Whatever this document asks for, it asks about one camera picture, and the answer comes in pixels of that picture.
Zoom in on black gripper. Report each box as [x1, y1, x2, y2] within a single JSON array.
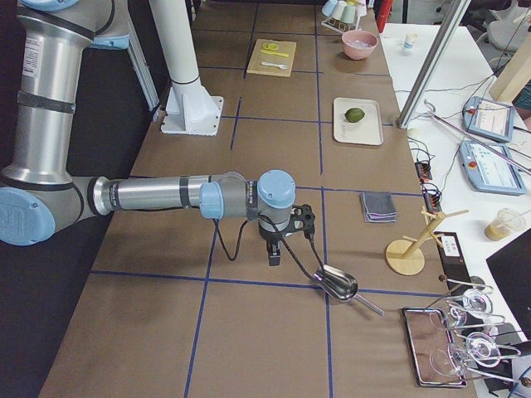
[[259, 204, 315, 266]]

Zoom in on white plastic spoon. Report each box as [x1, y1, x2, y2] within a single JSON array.
[[261, 61, 289, 70]]

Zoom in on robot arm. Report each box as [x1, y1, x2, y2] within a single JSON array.
[[1, 1, 314, 265]]

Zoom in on pink bowl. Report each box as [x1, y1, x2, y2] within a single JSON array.
[[341, 30, 378, 61]]

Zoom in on metal scoop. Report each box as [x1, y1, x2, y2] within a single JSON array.
[[313, 265, 385, 317]]

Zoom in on grey folded cloth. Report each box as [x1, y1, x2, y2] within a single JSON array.
[[360, 192, 397, 223]]

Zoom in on wooden mug tree stand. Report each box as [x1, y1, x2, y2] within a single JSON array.
[[385, 207, 469, 276]]

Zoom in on white rabbit tray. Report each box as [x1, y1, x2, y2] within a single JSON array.
[[333, 97, 383, 146]]

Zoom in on green lime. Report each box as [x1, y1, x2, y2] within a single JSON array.
[[344, 108, 366, 124]]

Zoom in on black power strip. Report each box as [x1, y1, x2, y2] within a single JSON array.
[[415, 160, 442, 213]]

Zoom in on yellow plastic knife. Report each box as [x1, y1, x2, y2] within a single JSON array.
[[260, 49, 290, 58]]

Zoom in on black framed metal tray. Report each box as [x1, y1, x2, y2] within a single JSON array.
[[402, 308, 467, 389]]

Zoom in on bamboo cutting board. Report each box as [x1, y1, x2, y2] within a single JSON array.
[[246, 39, 296, 77]]

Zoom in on far wine glass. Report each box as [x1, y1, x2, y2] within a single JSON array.
[[430, 288, 505, 331]]

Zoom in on wine glass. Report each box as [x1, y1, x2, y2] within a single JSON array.
[[429, 332, 522, 376], [430, 288, 505, 331]]

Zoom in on clear ice cubes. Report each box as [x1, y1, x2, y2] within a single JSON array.
[[347, 39, 373, 50]]

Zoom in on near teach pendant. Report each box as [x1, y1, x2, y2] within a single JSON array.
[[459, 140, 527, 196]]

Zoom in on teach pendant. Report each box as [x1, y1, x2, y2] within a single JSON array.
[[459, 140, 527, 196], [462, 96, 515, 143]]

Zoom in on near wine glass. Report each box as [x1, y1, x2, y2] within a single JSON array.
[[429, 332, 522, 376]]

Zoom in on iced coffee plastic cup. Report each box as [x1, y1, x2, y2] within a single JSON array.
[[484, 208, 526, 241]]

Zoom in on light blue cup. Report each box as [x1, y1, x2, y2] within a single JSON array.
[[321, 0, 338, 17]]

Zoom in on far teach pendant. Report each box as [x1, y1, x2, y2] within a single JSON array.
[[462, 96, 515, 143]]

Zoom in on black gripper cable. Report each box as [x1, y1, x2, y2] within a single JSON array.
[[212, 215, 329, 287]]

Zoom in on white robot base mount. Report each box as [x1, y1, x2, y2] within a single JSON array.
[[149, 0, 224, 136]]

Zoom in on aluminium camera post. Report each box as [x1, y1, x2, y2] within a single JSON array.
[[397, 0, 470, 129]]

